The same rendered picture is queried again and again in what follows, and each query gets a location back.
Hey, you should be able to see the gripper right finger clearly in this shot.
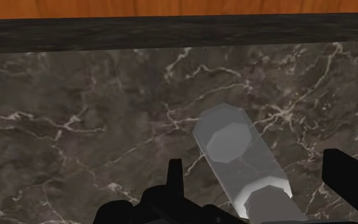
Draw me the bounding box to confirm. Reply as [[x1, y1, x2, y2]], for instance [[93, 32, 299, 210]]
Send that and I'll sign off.
[[322, 148, 358, 221]]

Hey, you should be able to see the clear grey glass bottle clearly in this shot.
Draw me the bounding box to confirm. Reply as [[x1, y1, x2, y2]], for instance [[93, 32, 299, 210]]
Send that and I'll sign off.
[[192, 102, 307, 224]]

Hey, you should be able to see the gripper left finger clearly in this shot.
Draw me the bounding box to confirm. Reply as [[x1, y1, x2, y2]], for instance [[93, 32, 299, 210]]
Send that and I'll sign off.
[[93, 158, 198, 224]]

